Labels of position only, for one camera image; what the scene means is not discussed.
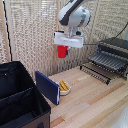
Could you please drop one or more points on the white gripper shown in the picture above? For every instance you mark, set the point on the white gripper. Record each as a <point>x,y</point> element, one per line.
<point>69,40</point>

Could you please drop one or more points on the red plastic cup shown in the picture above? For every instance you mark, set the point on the red plastic cup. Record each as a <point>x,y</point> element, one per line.
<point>62,51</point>

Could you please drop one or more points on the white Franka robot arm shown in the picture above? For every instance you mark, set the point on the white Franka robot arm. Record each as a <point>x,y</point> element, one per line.
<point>75,15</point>

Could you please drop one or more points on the metal oven rack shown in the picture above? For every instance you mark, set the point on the metal oven rack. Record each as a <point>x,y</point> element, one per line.
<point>108,60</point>

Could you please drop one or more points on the long yellow food stick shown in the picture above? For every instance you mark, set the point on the long yellow food stick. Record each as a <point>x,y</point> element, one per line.
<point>61,87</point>

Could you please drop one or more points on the white oval dish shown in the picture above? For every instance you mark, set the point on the white oval dish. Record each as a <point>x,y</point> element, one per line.
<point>66,91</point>

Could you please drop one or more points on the dark blue book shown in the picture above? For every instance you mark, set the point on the dark blue book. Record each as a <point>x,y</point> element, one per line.
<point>47,87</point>

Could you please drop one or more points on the black dish rack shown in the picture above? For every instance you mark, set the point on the black dish rack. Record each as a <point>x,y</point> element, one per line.
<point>116,43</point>

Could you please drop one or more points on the thin black pole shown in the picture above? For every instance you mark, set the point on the thin black pole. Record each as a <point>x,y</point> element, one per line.
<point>6,30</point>

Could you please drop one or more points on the black fabric storage box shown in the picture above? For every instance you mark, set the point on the black fabric storage box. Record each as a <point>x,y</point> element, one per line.
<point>20,100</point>

